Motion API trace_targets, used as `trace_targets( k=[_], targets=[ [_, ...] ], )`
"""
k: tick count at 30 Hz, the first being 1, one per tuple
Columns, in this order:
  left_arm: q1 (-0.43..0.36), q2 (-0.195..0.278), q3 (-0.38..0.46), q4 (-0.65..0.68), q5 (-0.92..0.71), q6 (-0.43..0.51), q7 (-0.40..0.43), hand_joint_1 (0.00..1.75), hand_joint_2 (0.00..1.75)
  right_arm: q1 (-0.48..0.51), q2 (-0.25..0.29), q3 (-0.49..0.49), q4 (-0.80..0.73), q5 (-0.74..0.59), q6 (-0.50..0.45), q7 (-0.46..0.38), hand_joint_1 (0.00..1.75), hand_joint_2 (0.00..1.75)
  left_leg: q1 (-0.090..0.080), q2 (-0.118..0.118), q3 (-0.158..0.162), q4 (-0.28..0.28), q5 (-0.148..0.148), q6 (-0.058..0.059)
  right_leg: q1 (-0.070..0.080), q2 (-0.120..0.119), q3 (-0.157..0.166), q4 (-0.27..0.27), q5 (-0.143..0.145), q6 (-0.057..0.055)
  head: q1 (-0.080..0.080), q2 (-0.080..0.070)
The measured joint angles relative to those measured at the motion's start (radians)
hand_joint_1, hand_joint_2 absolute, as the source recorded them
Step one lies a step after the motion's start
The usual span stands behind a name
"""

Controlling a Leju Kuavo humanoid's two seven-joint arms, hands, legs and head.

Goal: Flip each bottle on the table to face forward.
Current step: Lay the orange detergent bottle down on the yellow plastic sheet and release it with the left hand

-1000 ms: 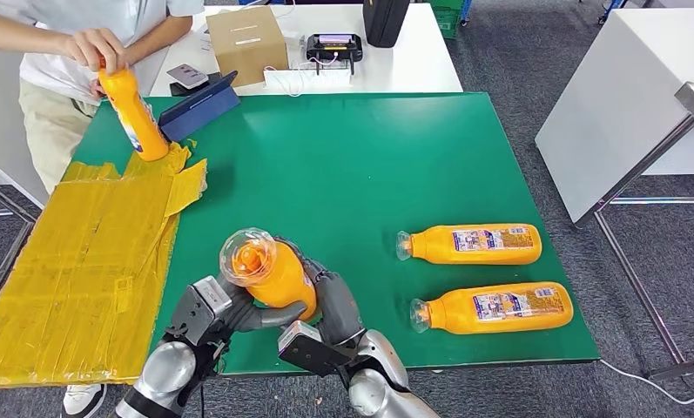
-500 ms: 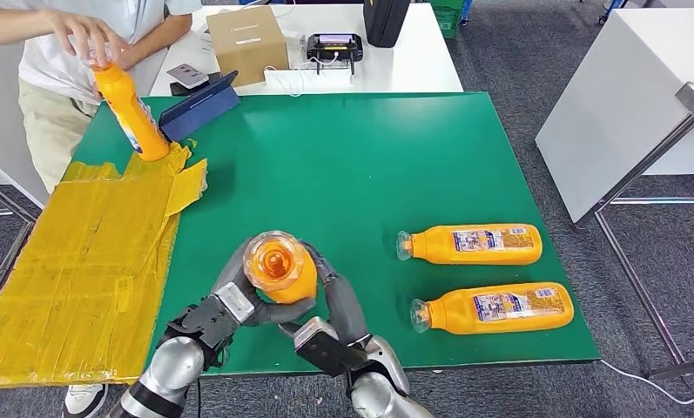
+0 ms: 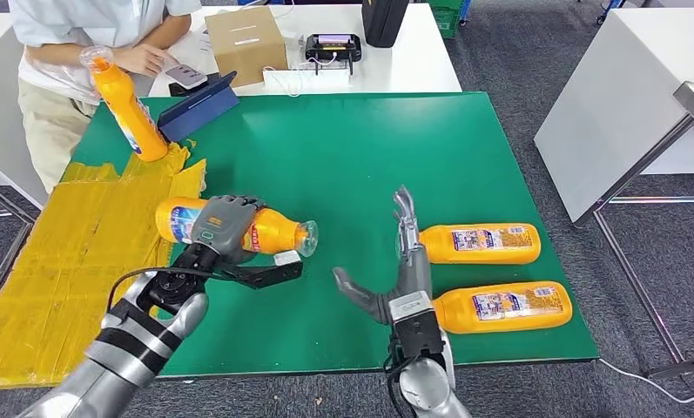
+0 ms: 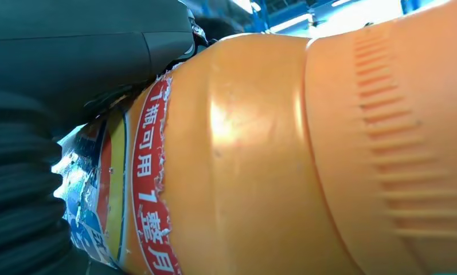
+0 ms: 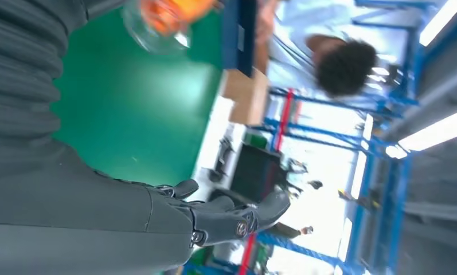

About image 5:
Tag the green plastic crate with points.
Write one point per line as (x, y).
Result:
(256, 140)

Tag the red steel post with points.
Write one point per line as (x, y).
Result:
(285, 117)

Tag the brown cardboard box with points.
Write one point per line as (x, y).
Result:
(249, 98)

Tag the ceiling strip light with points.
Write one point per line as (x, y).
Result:
(433, 133)
(441, 22)

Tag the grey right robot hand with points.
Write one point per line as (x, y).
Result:
(80, 220)

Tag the blue steel shelving rack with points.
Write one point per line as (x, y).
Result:
(397, 208)

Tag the large black panel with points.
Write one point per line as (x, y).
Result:
(256, 171)

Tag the person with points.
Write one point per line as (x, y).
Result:
(285, 229)
(346, 68)

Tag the black handheld controller with screen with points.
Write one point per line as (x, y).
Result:
(222, 159)

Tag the black carry case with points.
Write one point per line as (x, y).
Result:
(228, 193)

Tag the white table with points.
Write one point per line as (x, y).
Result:
(217, 133)

